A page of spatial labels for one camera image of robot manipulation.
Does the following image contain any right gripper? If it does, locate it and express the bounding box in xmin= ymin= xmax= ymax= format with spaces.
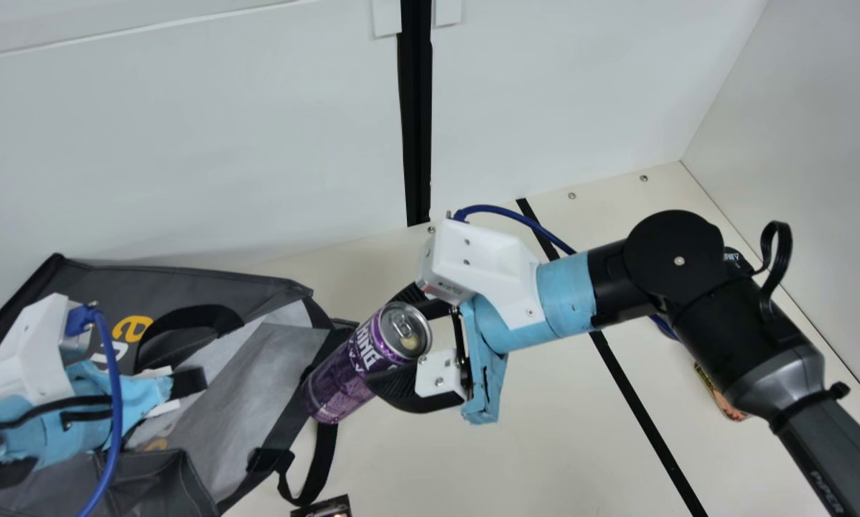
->
xmin=365 ymin=251 xmax=598 ymax=425

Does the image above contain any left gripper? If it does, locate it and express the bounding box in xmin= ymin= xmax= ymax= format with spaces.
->
xmin=0 ymin=359 xmax=173 ymax=468

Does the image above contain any purple drink can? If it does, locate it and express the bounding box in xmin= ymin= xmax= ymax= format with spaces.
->
xmin=301 ymin=302 xmax=433 ymax=425

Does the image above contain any dark grey bag with straps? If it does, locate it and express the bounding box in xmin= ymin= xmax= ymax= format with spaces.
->
xmin=0 ymin=253 xmax=360 ymax=517

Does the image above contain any rectangular tin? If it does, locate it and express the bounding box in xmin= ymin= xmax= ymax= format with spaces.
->
xmin=694 ymin=363 xmax=749 ymax=423

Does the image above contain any small square scanner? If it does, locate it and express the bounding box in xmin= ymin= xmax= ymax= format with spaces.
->
xmin=290 ymin=494 xmax=352 ymax=517

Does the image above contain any black strip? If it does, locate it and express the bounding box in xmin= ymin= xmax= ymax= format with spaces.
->
xmin=515 ymin=197 xmax=711 ymax=517

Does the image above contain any blue cable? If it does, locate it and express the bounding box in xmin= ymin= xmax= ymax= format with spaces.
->
xmin=453 ymin=205 xmax=679 ymax=339
xmin=64 ymin=304 xmax=123 ymax=517

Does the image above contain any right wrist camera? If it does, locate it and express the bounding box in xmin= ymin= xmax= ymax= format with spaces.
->
xmin=416 ymin=219 xmax=546 ymax=331

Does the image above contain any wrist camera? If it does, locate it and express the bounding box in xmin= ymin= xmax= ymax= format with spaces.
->
xmin=0 ymin=293 xmax=80 ymax=404
xmin=416 ymin=219 xmax=546 ymax=331

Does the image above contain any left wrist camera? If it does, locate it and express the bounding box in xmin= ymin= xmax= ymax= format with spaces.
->
xmin=0 ymin=293 xmax=80 ymax=404

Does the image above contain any black post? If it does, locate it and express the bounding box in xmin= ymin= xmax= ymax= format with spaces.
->
xmin=396 ymin=0 xmax=434 ymax=228

